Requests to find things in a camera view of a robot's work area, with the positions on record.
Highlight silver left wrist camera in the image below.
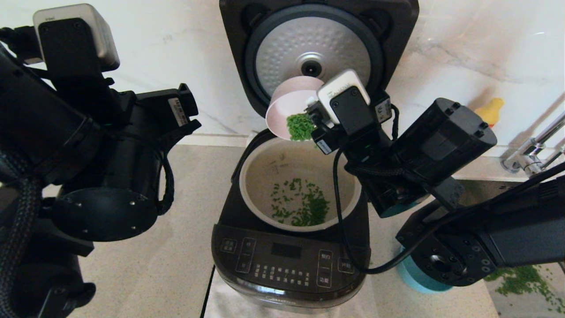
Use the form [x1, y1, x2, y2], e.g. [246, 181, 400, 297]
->
[33, 4, 121, 71]

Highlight chrome faucet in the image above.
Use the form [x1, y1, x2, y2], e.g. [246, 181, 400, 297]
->
[503, 113, 565, 177]

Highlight orange yellow detergent bottle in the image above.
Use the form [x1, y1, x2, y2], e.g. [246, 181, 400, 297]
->
[475, 97, 505, 129]

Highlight long black camera cable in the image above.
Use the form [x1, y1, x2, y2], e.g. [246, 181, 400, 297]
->
[305, 99, 565, 275]

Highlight blue bowl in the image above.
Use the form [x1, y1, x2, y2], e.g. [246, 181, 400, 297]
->
[396, 247, 455, 294]

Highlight spilled green grains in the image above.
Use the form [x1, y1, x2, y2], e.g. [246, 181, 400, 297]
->
[486, 265, 565, 315]

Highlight black rice cooker lid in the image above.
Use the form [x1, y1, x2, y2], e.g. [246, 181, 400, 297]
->
[219, 0, 420, 133]

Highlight white cloth mat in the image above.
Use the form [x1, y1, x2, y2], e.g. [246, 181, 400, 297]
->
[204, 269, 380, 318]

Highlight smooth black arm cable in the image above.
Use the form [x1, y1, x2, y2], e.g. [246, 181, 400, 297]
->
[154, 148, 176, 216]

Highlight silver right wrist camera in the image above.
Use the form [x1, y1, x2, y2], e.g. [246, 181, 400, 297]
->
[317, 69, 371, 125]

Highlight steel sink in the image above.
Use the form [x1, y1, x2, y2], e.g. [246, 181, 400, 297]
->
[437, 178, 565, 318]

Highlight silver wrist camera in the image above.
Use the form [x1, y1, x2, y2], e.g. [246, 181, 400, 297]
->
[317, 69, 371, 125]
[33, 4, 121, 71]

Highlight black strip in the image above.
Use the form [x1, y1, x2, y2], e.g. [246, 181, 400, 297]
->
[200, 266, 216, 318]

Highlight black rice cooker body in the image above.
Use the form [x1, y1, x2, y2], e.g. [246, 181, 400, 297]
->
[211, 130, 371, 310]

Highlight pink bowl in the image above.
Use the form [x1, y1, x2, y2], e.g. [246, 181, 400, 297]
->
[265, 76, 329, 142]

